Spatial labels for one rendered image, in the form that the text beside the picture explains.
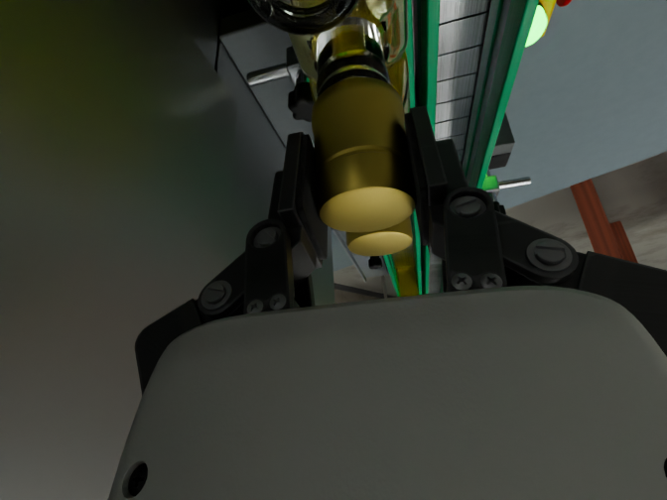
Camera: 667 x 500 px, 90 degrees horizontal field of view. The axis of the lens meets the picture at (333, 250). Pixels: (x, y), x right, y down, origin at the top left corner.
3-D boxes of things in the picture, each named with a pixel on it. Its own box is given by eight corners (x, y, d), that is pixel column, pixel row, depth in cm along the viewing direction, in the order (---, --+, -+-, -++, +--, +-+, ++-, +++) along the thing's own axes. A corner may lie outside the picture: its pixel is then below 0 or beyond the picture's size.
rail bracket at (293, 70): (242, 4, 33) (234, 109, 28) (308, -18, 31) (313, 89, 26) (260, 41, 36) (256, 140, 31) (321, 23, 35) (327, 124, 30)
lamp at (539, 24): (506, 6, 39) (513, 23, 38) (548, -5, 38) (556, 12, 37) (498, 41, 44) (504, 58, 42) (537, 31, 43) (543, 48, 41)
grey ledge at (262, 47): (222, -20, 39) (215, 49, 35) (294, -45, 37) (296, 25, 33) (361, 253, 125) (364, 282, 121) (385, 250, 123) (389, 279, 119)
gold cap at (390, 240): (416, 171, 19) (428, 242, 17) (368, 196, 21) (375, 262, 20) (374, 144, 16) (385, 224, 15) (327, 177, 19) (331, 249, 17)
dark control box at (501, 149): (462, 116, 66) (469, 151, 63) (504, 107, 65) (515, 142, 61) (458, 143, 74) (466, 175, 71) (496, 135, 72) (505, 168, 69)
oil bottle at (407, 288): (396, 268, 112) (408, 355, 102) (413, 265, 111) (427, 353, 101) (397, 272, 117) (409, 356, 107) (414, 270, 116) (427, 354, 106)
